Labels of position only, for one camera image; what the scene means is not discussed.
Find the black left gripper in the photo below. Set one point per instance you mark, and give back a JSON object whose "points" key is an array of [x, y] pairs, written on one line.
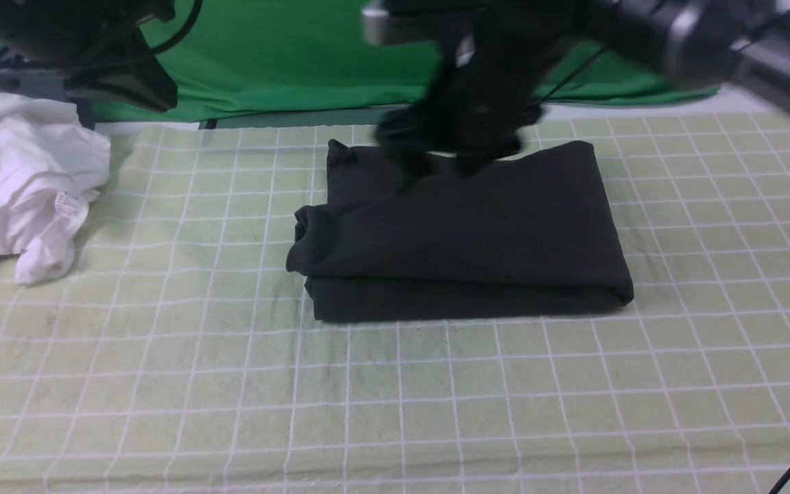
{"points": [[144, 84]]}

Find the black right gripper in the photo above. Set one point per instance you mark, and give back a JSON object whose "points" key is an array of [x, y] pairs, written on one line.
{"points": [[485, 89]]}

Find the dark gray long-sleeve shirt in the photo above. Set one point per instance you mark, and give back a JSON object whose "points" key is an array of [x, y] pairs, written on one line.
{"points": [[526, 237]]}

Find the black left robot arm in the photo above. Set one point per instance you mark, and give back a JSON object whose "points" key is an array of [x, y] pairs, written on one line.
{"points": [[84, 50]]}

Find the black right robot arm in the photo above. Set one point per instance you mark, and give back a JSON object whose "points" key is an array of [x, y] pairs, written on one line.
{"points": [[700, 44]]}

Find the crumpled white shirt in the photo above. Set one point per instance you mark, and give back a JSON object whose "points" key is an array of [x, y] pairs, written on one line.
{"points": [[51, 169]]}

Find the green backdrop cloth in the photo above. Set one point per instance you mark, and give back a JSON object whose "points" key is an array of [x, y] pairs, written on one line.
{"points": [[245, 57]]}

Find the dark green backdrop base bar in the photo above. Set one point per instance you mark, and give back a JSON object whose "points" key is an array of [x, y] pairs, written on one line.
{"points": [[363, 116]]}

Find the green checkered table cloth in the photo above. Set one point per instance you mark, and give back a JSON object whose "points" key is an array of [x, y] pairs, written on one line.
{"points": [[181, 357]]}

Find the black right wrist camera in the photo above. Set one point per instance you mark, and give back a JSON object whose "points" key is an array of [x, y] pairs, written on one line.
{"points": [[395, 23]]}

